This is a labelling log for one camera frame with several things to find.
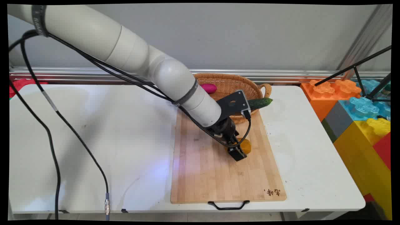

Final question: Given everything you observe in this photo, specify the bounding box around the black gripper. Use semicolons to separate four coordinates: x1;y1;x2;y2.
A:
209;116;248;162

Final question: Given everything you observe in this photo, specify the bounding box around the orange-brown toy potato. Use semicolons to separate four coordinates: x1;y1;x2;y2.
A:
229;137;252;155

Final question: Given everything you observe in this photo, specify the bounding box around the green toy cucumber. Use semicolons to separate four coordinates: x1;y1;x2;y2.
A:
248;97;273;110

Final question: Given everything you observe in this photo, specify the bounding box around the bamboo cutting board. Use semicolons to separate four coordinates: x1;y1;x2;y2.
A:
170;107;287;205

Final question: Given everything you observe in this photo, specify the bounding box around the woven wicker basket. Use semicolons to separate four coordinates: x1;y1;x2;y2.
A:
193;73;272;125

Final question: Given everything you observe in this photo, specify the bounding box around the purple toy sweet potato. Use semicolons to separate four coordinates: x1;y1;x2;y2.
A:
200;83;218;94

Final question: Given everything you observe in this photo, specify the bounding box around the big orange building block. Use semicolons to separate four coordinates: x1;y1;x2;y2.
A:
300;79;363;122

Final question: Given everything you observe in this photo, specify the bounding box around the big grey building block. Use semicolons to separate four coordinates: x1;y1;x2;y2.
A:
322;101;357;143

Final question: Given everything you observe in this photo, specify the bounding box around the big yellow building block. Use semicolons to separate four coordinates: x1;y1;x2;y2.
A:
333;118;392;220

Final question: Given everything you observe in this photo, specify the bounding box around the big light blue block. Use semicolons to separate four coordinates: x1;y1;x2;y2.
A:
339;97;381;121
356;79;392;119

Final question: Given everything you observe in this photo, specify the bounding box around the big red building block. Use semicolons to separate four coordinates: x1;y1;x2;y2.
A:
372;132;392;171

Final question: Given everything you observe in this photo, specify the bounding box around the black tripod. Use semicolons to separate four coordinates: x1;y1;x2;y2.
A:
314;45;392;102

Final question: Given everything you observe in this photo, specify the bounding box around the red foam block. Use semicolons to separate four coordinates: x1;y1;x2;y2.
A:
9;78;48;99

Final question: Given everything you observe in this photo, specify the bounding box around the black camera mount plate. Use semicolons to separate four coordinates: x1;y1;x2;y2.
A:
216;90;252;121

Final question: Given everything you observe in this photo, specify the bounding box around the black velcro strap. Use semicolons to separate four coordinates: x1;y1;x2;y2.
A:
172;78;199;107
31;5;49;38

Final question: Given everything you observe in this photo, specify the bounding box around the thin cable with metal connector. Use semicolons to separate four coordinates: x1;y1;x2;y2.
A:
20;31;226;221

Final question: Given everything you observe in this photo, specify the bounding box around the slanted aluminium post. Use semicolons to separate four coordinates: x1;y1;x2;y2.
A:
337;4;392;71

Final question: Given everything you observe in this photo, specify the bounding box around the horizontal aluminium rail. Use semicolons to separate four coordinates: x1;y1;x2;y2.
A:
9;66;391;85

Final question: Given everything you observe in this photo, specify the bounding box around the thick black cable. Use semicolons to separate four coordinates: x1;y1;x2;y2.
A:
9;30;252;221

